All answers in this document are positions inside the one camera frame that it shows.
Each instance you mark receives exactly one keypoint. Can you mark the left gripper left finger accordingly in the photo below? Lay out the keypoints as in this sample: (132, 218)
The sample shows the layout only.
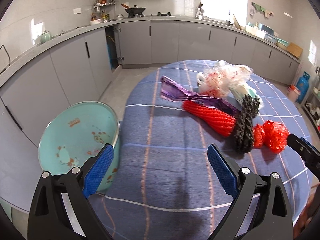
(48, 218)

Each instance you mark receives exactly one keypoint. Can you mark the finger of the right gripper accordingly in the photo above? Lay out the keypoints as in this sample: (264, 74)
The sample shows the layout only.
(308, 153)

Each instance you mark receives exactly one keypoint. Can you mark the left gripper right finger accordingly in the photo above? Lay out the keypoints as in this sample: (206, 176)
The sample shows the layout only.
(260, 208)

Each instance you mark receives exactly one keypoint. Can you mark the red plastic bag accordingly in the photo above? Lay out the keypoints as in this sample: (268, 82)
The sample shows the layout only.
(271, 134)

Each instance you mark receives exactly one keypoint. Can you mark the black foam fruit net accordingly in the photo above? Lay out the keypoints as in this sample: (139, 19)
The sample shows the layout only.
(243, 132)

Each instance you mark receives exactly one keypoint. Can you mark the grey kitchen cabinets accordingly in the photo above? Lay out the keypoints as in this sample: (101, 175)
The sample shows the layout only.
(76, 67)

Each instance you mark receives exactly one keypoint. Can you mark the metal storage shelf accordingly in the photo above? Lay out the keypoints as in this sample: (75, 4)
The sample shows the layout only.
(310, 104)

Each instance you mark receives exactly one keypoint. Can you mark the white plastic bucket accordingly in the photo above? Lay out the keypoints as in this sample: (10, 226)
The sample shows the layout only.
(293, 93)

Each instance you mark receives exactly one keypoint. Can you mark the blue gas cylinder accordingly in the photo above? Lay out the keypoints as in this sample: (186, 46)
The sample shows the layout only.
(303, 86)

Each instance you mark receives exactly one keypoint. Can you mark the teal enamel basin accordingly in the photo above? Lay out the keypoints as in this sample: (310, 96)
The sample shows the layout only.
(78, 133)

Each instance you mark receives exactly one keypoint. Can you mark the red foam fruit net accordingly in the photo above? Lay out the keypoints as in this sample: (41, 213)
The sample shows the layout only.
(221, 122)

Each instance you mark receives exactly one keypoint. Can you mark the blue checked tablecloth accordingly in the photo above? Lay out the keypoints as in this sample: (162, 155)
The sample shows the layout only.
(165, 188)

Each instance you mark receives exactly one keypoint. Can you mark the wooden cutting board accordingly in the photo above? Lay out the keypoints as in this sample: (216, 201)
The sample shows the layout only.
(294, 50)

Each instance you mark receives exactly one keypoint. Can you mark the clear crumpled plastic bag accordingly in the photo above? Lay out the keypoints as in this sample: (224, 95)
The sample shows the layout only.
(220, 77)

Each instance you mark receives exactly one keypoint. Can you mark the purple foil wrapper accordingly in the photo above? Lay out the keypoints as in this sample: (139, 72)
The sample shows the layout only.
(172, 91)

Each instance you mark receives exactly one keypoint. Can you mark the corner spice rack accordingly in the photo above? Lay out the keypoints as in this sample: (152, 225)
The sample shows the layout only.
(102, 11)

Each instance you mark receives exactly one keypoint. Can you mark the black wok on stove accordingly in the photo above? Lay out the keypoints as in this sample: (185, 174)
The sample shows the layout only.
(134, 11)

